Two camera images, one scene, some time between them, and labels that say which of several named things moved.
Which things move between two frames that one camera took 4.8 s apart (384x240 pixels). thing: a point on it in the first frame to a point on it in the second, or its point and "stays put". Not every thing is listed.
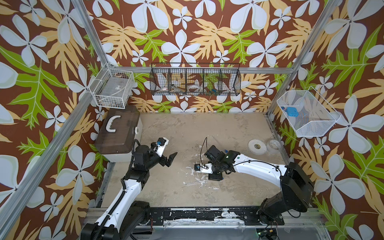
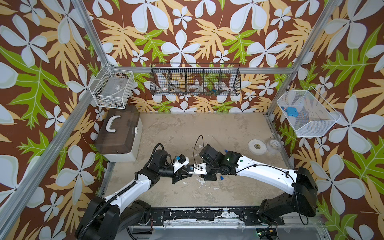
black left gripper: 163,161 to 178,175
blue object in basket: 292,111 stays put
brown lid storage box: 119,128 stays put
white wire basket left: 112,87 stays put
